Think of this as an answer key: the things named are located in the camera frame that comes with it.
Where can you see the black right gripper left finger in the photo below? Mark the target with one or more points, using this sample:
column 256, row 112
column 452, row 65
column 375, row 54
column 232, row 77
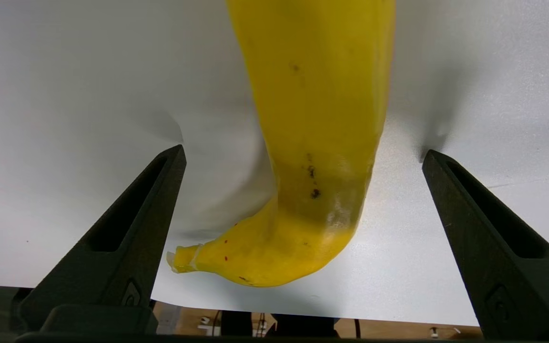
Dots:
column 127, row 238

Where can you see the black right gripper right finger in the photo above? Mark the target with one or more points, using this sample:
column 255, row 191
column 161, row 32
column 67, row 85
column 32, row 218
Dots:
column 503, row 257

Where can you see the yellow banana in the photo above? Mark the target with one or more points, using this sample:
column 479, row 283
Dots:
column 317, row 119

